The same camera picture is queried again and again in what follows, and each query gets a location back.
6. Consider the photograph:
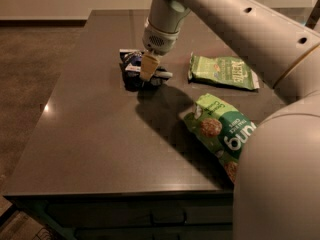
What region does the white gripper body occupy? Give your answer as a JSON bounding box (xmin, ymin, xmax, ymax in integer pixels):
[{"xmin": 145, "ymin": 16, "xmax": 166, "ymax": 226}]
[{"xmin": 142, "ymin": 21, "xmax": 178, "ymax": 56}]

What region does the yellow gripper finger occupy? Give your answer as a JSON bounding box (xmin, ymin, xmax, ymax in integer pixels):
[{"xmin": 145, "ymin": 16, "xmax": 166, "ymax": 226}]
[{"xmin": 140, "ymin": 51, "xmax": 160, "ymax": 81}]

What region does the blue chip bag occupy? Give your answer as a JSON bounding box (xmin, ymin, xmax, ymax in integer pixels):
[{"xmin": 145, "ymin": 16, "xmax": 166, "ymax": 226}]
[{"xmin": 119, "ymin": 49, "xmax": 173, "ymax": 91}]

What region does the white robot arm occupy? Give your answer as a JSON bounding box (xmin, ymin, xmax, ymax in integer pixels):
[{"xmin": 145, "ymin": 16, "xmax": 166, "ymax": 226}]
[{"xmin": 141, "ymin": 0, "xmax": 320, "ymax": 240}]

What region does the green Nestle snack bag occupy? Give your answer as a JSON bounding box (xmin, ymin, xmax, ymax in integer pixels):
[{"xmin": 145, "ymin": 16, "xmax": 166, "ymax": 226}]
[{"xmin": 188, "ymin": 54, "xmax": 260, "ymax": 91}]

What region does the green Dang rice chips bag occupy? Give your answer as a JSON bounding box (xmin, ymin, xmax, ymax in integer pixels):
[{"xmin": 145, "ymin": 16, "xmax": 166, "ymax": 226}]
[{"xmin": 184, "ymin": 94, "xmax": 257, "ymax": 183}]

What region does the dark cabinet drawer front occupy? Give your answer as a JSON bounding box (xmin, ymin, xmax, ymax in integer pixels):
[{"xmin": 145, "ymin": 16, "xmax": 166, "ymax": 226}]
[{"xmin": 46, "ymin": 198, "xmax": 233, "ymax": 228}]

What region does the black drawer handle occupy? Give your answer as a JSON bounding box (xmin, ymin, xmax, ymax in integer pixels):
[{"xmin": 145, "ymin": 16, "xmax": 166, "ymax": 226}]
[{"xmin": 150, "ymin": 211, "xmax": 187, "ymax": 226}]

